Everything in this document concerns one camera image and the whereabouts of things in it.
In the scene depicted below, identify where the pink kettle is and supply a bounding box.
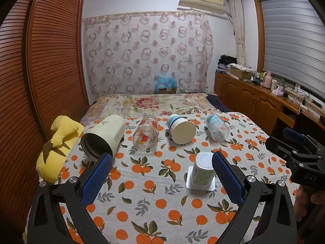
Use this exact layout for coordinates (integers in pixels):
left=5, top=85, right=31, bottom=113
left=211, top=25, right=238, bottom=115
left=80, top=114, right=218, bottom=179
left=261, top=71, right=272, bottom=88

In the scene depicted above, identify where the wooden louvred wardrobe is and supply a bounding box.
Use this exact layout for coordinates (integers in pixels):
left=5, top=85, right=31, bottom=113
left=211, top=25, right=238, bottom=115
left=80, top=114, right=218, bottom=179
left=0, top=0, right=90, bottom=234

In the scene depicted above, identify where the white square coaster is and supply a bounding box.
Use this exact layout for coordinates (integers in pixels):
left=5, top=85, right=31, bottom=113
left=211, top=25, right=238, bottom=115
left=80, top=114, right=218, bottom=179
left=185, top=166, right=221, bottom=191

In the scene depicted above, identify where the dark clothes pile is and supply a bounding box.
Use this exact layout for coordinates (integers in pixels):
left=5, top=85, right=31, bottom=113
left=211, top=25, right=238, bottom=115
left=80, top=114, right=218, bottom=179
left=217, top=54, right=238, bottom=72

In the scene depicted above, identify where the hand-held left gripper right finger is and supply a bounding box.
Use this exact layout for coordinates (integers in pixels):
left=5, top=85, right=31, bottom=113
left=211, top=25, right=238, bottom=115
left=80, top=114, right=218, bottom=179
left=211, top=150, right=297, bottom=244

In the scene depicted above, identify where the white cup with blue band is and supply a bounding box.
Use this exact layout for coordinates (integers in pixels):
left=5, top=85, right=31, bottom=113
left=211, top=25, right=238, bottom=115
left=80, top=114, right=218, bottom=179
left=166, top=114, right=197, bottom=144

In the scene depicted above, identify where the floral bedspread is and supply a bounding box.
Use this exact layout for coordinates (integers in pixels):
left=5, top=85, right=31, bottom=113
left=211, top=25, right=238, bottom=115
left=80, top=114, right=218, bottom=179
left=80, top=93, right=230, bottom=127

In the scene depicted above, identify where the cream air conditioner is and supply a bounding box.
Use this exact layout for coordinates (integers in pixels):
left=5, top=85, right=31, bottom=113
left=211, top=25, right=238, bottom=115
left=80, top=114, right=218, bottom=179
left=178, top=0, right=226, bottom=14

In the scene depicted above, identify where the person's right hand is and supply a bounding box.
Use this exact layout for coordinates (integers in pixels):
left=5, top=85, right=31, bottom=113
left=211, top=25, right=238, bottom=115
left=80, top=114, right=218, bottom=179
left=296, top=184, right=325, bottom=234

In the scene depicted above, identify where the open cardboard box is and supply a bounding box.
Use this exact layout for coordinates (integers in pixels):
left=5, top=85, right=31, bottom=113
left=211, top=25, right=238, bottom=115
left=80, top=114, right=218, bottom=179
left=230, top=66, right=253, bottom=80

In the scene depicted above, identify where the wooden cabinet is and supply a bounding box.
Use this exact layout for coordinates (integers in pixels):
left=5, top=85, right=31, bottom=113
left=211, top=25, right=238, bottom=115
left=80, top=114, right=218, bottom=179
left=214, top=71, right=325, bottom=143

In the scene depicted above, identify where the grey window blind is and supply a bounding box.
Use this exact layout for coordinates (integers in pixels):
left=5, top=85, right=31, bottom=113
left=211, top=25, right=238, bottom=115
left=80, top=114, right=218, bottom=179
left=259, top=0, right=325, bottom=99

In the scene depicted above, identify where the cream window curtain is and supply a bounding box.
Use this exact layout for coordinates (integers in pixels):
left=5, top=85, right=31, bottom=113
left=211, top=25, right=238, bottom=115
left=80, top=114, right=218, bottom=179
left=227, top=0, right=247, bottom=68

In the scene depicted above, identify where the floral print glass cup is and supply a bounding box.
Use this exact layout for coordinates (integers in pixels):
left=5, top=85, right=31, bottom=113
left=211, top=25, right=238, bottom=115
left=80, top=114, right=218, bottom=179
left=132, top=115, right=158, bottom=152

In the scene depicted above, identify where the white patterned cloth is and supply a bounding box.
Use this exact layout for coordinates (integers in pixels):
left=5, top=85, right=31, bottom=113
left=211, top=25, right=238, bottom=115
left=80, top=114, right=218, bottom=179
left=229, top=63, right=257, bottom=72

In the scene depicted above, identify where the yellow plush toy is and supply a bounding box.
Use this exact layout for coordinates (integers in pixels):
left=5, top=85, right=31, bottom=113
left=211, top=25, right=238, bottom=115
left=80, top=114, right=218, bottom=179
left=36, top=115, right=85, bottom=185

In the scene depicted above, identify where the dark blue cloth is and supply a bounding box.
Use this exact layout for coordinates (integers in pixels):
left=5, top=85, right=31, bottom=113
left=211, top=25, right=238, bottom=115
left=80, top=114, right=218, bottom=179
left=206, top=94, right=230, bottom=112

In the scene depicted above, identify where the cream tumbler cup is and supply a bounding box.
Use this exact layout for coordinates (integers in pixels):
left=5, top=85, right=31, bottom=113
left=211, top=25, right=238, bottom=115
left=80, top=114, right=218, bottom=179
left=81, top=114, right=125, bottom=162

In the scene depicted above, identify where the small white green cup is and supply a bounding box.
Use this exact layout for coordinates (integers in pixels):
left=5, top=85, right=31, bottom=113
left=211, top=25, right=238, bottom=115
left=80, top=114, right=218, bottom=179
left=190, top=152, right=217, bottom=186

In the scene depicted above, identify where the blue plastic bag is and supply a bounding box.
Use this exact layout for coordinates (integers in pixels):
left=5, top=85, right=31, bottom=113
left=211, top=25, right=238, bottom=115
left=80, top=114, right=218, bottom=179
left=155, top=75, right=177, bottom=89

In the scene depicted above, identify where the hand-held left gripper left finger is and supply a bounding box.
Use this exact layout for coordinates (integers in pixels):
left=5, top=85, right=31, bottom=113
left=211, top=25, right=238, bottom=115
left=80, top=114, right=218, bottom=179
left=27, top=153, right=113, bottom=244

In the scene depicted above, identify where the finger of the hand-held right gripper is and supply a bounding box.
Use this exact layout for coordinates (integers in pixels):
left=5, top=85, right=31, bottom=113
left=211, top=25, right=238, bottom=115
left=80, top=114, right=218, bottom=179
left=283, top=127, right=309, bottom=144
left=265, top=136, right=295, bottom=159

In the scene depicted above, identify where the circle pattern sheer curtain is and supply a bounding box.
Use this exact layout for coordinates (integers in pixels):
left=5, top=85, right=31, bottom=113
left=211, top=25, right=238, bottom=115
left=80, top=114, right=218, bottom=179
left=82, top=11, right=215, bottom=96

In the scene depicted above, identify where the orange fruit print blanket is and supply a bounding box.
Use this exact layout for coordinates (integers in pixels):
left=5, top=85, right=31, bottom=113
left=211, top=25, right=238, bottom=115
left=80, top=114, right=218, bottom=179
left=23, top=112, right=300, bottom=244

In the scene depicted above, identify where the clear blue print plastic cup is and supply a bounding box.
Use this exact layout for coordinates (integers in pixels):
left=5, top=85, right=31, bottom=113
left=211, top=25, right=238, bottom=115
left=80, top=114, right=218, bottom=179
left=206, top=114, right=230, bottom=142

